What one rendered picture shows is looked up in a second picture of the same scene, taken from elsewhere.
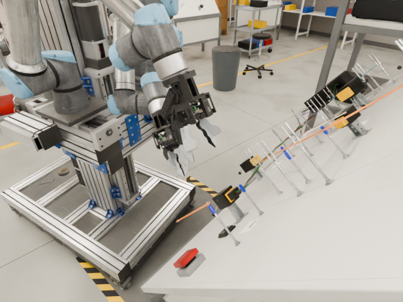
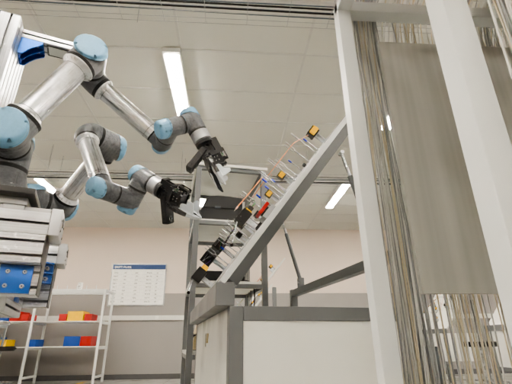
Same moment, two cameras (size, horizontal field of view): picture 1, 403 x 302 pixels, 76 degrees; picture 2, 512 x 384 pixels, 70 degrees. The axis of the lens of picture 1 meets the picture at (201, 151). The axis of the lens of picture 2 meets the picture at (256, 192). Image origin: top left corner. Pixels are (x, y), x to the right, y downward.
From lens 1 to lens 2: 1.41 m
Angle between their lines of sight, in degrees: 78
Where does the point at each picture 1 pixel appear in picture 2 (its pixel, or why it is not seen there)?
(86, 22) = not seen: hidden behind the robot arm
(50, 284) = not seen: outside the picture
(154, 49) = (199, 123)
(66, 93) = (20, 171)
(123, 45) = (174, 119)
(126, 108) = (113, 187)
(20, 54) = (43, 104)
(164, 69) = (205, 132)
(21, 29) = (62, 91)
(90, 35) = not seen: hidden behind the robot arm
